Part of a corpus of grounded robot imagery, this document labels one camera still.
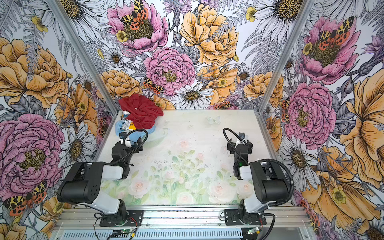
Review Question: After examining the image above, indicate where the light blue drawstring cloth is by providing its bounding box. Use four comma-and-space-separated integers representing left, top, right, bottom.
115, 120, 145, 137

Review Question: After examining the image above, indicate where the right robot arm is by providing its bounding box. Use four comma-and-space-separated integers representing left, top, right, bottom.
223, 128, 295, 226

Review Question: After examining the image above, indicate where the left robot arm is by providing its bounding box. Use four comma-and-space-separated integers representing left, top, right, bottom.
57, 129, 149, 227

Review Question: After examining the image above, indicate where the white yellow printed cloth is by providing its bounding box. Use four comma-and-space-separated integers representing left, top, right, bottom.
121, 111, 137, 132

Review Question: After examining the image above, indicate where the dark red cloth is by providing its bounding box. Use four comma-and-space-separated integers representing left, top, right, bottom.
119, 94, 164, 130

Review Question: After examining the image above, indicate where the green circuit board right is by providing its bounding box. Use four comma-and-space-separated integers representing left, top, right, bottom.
247, 227, 260, 235

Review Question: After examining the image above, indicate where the green circuit board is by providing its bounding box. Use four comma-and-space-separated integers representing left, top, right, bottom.
247, 227, 260, 235
113, 228, 135, 235

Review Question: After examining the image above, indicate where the green circuit board left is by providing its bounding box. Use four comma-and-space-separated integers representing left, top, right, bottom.
113, 228, 135, 235

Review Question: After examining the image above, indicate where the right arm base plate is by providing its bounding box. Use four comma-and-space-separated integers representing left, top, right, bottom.
224, 209, 267, 226

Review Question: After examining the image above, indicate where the left aluminium corner post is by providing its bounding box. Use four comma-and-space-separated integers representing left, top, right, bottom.
47, 1, 120, 116

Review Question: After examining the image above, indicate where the aluminium corner post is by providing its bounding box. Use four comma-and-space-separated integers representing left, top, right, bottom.
257, 0, 316, 114
47, 1, 120, 116

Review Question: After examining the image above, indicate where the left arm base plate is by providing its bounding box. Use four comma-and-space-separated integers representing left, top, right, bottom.
100, 210, 144, 227

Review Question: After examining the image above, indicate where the aluminium front rail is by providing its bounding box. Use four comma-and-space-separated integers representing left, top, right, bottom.
55, 204, 311, 230

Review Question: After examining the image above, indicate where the white ventilated cable duct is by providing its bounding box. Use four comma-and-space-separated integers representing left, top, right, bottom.
57, 228, 243, 240

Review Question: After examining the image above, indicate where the right aluminium corner post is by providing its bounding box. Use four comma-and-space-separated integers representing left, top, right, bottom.
257, 0, 316, 114

